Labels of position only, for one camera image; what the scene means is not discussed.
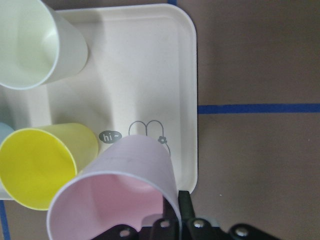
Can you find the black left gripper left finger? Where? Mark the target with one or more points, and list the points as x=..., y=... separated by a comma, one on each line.
x=168, y=214

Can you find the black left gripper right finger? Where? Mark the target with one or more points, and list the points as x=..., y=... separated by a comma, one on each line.
x=185, y=205

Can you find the pink plastic cup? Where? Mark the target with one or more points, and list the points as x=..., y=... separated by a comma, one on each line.
x=126, y=184

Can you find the yellow plastic cup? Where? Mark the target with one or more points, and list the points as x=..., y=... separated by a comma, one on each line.
x=36, y=162

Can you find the blue plastic cup on tray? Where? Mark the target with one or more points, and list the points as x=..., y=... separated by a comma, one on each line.
x=5, y=131

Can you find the pale green plastic cup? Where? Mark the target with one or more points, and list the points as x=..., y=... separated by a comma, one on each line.
x=37, y=45

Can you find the cream plastic tray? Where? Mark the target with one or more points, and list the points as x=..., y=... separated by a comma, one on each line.
x=140, y=78

